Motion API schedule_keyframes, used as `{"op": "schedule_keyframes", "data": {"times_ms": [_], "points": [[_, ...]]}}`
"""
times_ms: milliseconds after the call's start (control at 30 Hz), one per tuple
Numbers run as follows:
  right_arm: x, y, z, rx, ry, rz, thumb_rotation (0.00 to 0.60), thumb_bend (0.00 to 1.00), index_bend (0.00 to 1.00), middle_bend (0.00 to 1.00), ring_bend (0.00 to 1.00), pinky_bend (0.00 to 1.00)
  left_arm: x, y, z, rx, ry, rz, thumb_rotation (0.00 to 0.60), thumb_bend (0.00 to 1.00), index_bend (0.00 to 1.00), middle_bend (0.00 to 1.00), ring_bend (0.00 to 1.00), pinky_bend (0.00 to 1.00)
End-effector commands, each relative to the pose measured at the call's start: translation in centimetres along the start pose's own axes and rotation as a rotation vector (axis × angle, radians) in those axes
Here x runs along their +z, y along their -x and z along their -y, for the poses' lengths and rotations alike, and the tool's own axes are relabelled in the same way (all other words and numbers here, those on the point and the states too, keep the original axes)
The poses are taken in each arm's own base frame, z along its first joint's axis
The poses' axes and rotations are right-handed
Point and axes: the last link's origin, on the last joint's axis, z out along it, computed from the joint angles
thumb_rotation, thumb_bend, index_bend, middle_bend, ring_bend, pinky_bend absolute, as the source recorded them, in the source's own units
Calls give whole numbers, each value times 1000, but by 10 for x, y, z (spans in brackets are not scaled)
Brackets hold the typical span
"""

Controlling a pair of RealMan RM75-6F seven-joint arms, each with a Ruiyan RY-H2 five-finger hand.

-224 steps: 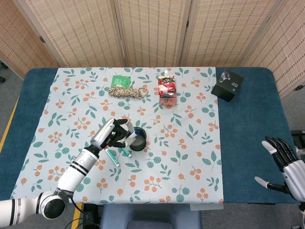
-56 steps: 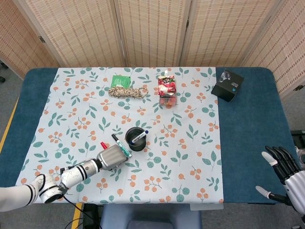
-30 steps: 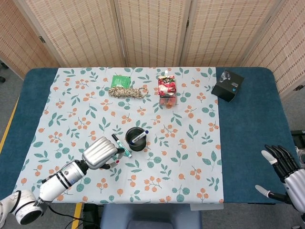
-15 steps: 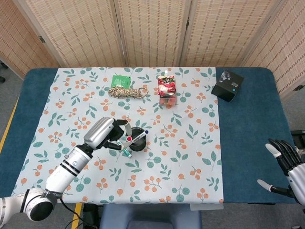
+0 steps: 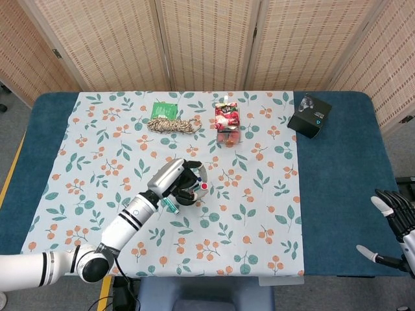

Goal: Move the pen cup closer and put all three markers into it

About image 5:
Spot black floor cable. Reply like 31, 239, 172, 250
87, 277, 140, 311

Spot beige braided rope bundle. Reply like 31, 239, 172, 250
147, 117, 204, 134

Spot bamboo folding screen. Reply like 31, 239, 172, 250
0, 0, 415, 130

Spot black device beside table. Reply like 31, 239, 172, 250
394, 176, 415, 195

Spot black whiteboard marker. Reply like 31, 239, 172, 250
161, 196, 180, 215

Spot blue felt table cover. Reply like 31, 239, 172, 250
0, 91, 415, 278

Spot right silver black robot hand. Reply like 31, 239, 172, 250
355, 189, 415, 278

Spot floral leaf print tablecloth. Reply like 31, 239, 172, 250
21, 91, 305, 277

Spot clear box of red toys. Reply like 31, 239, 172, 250
214, 95, 243, 149

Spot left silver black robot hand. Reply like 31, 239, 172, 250
147, 157, 210, 203

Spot black caster wheel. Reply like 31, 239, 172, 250
0, 82, 10, 113

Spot blue grey robot base seat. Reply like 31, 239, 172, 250
135, 277, 275, 311

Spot black cardboard box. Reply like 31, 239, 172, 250
287, 93, 333, 140

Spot green paper packet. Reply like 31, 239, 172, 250
150, 101, 178, 121

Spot black mesh pen holder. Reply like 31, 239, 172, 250
174, 174, 202, 207

